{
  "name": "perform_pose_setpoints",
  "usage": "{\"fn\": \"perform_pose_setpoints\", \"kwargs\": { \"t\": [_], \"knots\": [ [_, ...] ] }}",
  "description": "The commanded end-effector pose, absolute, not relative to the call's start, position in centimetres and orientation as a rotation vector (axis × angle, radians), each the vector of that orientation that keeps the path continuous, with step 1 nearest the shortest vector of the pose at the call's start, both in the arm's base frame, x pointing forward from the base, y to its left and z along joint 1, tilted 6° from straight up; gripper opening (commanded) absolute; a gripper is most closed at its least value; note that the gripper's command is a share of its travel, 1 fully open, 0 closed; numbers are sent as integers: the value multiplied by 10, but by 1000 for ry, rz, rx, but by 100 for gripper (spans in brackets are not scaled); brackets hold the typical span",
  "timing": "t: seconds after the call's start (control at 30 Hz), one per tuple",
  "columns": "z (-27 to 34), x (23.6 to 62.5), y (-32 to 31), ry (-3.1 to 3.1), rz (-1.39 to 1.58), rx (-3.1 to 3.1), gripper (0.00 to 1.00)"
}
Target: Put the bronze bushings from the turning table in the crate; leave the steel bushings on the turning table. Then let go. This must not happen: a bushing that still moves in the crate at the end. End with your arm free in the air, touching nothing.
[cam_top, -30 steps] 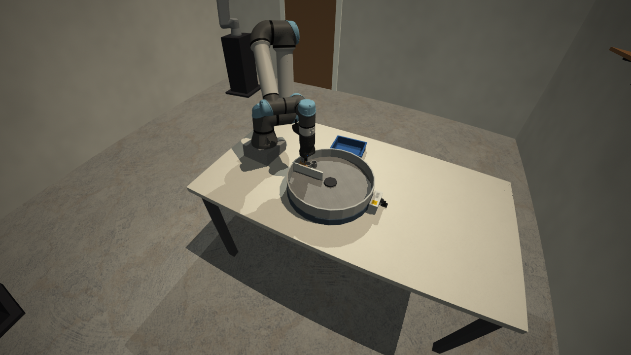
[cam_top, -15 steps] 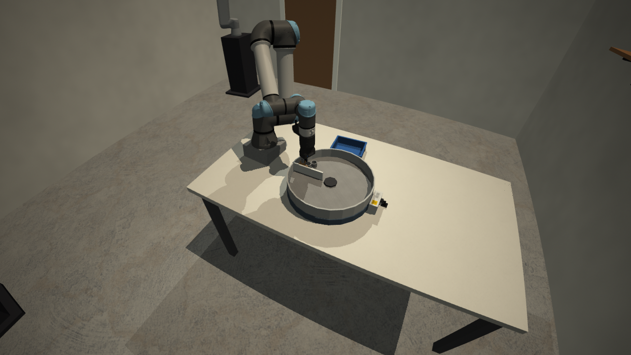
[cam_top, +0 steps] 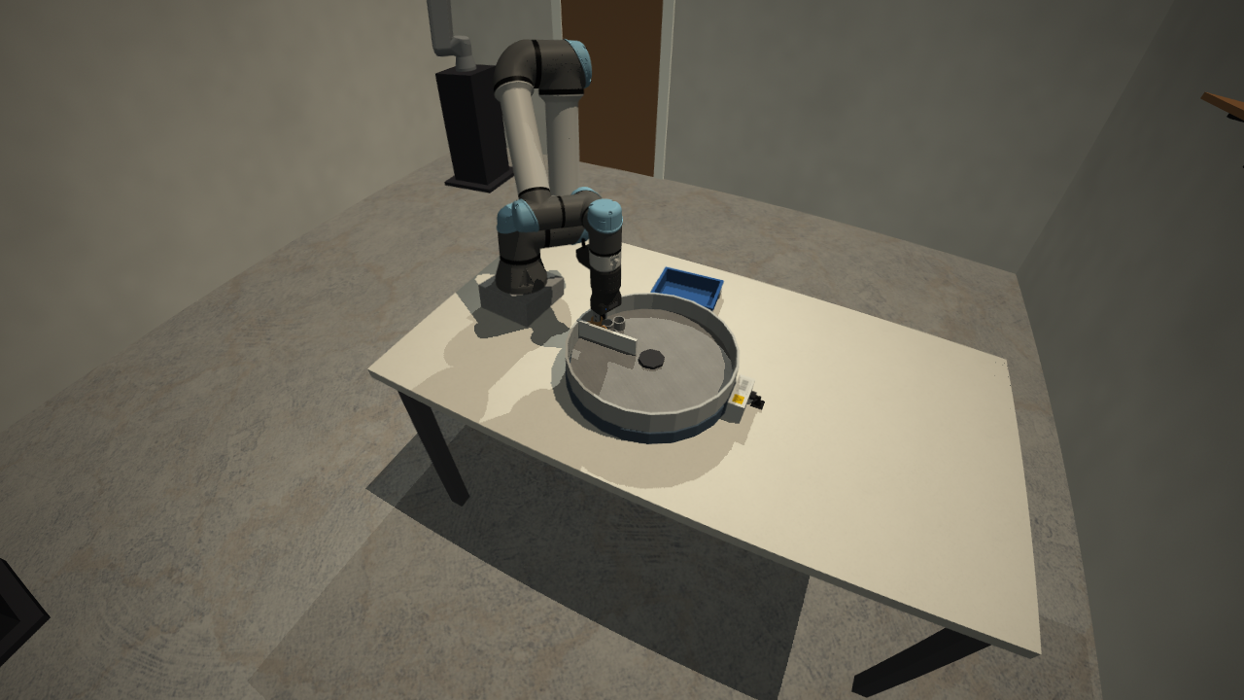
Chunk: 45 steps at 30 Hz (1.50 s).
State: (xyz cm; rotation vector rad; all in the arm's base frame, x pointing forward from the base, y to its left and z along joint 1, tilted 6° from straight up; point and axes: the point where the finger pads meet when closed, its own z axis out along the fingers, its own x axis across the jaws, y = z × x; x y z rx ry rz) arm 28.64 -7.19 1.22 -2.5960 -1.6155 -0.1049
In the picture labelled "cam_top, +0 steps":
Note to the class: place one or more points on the blue open crate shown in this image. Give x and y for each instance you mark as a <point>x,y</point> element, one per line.
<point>702,289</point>

